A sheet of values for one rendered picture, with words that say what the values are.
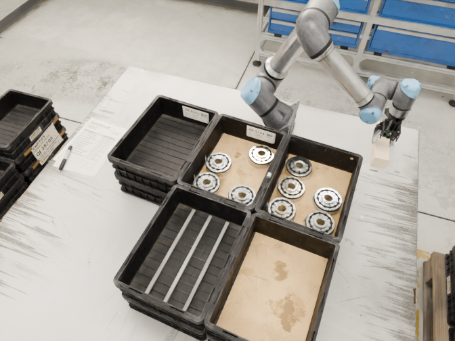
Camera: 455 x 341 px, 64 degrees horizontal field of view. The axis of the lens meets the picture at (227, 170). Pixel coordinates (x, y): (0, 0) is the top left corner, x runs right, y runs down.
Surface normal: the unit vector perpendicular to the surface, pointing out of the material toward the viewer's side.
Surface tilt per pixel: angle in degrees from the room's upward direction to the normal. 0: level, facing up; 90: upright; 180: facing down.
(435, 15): 90
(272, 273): 0
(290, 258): 0
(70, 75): 0
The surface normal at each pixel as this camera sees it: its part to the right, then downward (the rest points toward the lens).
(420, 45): -0.32, 0.74
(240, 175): 0.00, -0.62
